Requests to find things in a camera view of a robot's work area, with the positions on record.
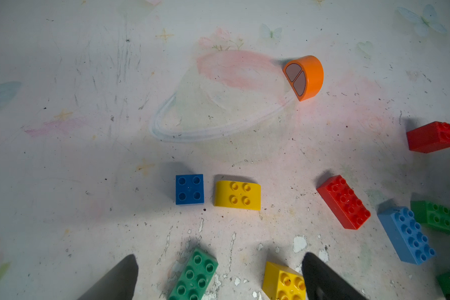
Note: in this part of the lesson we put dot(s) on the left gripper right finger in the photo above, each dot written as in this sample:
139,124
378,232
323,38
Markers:
322,283

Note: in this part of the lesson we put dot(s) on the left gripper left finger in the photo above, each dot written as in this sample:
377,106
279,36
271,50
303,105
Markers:
117,284

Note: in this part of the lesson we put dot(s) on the light blue long lego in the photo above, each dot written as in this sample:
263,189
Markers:
406,236

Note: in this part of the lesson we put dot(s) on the green long lego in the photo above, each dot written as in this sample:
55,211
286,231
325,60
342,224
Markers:
432,215
195,277

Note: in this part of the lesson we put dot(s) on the red small lego brick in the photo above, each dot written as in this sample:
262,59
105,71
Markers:
429,138

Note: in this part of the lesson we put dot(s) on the yellow square lego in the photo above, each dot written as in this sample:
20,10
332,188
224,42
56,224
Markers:
283,283

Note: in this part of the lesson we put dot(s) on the red long lego brick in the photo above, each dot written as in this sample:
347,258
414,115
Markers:
344,203

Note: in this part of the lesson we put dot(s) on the dark blue square lego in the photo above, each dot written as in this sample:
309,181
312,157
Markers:
189,189

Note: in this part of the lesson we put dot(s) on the yellow curved lego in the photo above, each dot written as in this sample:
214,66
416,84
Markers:
240,195

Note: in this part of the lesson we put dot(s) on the orange half-round lego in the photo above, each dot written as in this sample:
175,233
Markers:
305,75

